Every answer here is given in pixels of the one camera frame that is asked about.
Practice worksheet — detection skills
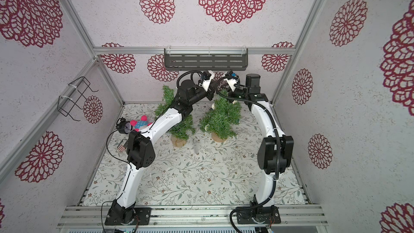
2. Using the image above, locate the striped flag item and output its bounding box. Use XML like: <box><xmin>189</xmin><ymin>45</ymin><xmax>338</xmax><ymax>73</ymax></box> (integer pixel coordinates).
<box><xmin>117</xmin><ymin>138</ymin><xmax>128</xmax><ymax>153</ymax></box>

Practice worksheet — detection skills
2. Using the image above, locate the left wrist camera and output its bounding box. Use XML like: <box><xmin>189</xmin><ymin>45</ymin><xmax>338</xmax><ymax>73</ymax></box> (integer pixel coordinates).
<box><xmin>199</xmin><ymin>70</ymin><xmax>215</xmax><ymax>92</ymax></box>

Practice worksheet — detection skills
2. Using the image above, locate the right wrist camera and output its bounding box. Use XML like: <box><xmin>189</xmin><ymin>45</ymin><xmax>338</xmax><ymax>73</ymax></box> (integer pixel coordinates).
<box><xmin>225</xmin><ymin>70</ymin><xmax>240</xmax><ymax>92</ymax></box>

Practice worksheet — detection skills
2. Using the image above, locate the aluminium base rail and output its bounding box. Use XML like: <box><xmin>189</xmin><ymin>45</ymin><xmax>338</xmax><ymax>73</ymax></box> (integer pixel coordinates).
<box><xmin>57</xmin><ymin>205</ymin><xmax>328</xmax><ymax>229</ymax></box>

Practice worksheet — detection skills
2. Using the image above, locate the black wire wall rack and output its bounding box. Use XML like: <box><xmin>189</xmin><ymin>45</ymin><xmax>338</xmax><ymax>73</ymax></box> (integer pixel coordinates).
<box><xmin>56</xmin><ymin>76</ymin><xmax>98</xmax><ymax>122</ymax></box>

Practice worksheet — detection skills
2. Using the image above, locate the clear plastic battery box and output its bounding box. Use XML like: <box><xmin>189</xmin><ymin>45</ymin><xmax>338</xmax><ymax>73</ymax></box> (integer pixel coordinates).
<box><xmin>193</xmin><ymin>138</ymin><xmax>200</xmax><ymax>155</ymax></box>

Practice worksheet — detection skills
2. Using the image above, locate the colourful plush toy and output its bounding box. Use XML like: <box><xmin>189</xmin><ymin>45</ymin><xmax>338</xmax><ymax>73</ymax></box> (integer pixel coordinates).
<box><xmin>130</xmin><ymin>115</ymin><xmax>153</xmax><ymax>131</ymax></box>

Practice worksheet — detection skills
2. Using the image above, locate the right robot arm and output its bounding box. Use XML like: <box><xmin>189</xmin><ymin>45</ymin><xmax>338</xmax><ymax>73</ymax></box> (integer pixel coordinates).
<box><xmin>215</xmin><ymin>71</ymin><xmax>294</xmax><ymax>233</ymax></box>

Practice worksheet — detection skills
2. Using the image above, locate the green christmas tree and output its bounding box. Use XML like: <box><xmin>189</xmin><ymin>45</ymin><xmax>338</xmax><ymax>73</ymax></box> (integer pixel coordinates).
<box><xmin>152</xmin><ymin>85</ymin><xmax>196</xmax><ymax>147</ymax></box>
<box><xmin>199</xmin><ymin>96</ymin><xmax>242</xmax><ymax>142</ymax></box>

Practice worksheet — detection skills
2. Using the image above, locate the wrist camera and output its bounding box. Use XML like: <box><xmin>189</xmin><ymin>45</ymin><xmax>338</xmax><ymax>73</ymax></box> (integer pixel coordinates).
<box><xmin>199</xmin><ymin>70</ymin><xmax>215</xmax><ymax>92</ymax></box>
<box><xmin>225</xmin><ymin>70</ymin><xmax>240</xmax><ymax>92</ymax></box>

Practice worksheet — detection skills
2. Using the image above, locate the grey wall shelf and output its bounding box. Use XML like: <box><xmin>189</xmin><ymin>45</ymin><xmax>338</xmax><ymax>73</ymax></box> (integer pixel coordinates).
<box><xmin>164</xmin><ymin>48</ymin><xmax>249</xmax><ymax>71</ymax></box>

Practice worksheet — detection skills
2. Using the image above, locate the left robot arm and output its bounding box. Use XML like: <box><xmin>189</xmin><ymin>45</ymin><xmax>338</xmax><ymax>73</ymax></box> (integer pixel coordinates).
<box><xmin>101</xmin><ymin>70</ymin><xmax>215</xmax><ymax>227</ymax></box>

